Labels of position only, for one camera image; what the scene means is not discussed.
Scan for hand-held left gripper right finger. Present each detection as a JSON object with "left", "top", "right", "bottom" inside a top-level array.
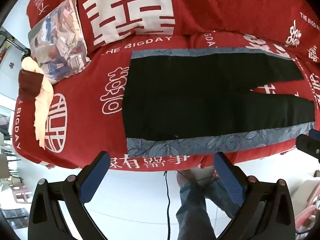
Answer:
[{"left": 214, "top": 151, "right": 297, "bottom": 240}]

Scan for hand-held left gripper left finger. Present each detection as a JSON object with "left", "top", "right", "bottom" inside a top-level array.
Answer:
[{"left": 28, "top": 151, "right": 118, "bottom": 240}]

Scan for person's leg in jeans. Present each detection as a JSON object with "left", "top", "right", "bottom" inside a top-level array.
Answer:
[
  {"left": 200, "top": 171, "right": 241, "bottom": 221},
  {"left": 176, "top": 170, "right": 216, "bottom": 240}
]

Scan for black trousers with blue trim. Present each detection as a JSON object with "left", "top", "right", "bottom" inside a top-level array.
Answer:
[{"left": 126, "top": 47, "right": 317, "bottom": 158}]

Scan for red printed bed sheet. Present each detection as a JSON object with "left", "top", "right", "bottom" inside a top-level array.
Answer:
[{"left": 12, "top": 31, "right": 320, "bottom": 170}]

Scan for pink furniture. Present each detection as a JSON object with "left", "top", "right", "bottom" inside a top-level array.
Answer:
[{"left": 294, "top": 200, "right": 320, "bottom": 233}]

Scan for pink chair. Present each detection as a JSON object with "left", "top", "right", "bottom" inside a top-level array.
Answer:
[{"left": 13, "top": 184, "right": 33, "bottom": 205}]

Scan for cream cloth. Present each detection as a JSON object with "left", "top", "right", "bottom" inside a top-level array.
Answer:
[{"left": 21, "top": 56, "right": 54, "bottom": 150}]

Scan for dark red cloth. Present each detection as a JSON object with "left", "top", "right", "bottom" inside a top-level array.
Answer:
[{"left": 18, "top": 69, "right": 44, "bottom": 100}]

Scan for printed figure pillow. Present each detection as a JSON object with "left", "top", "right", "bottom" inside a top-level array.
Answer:
[{"left": 28, "top": 0, "right": 91, "bottom": 85}]

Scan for black metal rack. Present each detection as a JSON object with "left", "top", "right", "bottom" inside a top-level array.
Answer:
[{"left": 0, "top": 31, "right": 31, "bottom": 57}]

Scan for red printed quilt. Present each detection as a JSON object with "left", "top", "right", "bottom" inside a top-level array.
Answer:
[{"left": 26, "top": 0, "right": 320, "bottom": 63}]

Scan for black cable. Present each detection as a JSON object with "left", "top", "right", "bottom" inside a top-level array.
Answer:
[{"left": 164, "top": 171, "right": 172, "bottom": 240}]

